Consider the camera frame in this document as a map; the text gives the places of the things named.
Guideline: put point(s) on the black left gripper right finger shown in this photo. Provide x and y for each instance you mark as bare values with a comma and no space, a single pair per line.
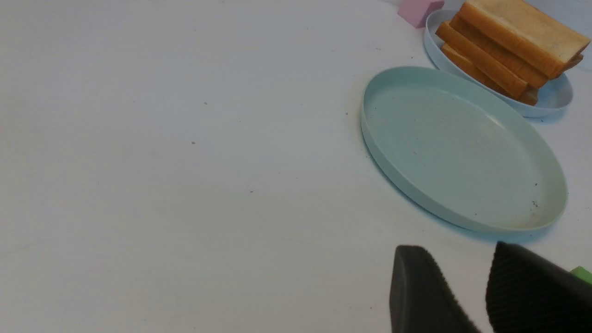
528,294

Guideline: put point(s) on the toast slice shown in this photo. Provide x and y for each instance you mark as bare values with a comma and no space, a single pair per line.
535,37
497,72
534,77
530,97

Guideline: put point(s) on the light green round plate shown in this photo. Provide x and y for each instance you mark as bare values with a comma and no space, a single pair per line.
461,153

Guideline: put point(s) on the light blue bread plate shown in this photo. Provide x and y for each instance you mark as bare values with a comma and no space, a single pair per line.
553,98

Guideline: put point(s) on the pink cube block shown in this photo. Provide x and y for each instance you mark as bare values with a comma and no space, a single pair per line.
415,12

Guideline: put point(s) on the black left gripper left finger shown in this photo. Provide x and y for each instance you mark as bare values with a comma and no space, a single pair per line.
420,299

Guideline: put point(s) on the green cube block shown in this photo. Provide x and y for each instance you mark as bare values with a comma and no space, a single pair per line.
582,273

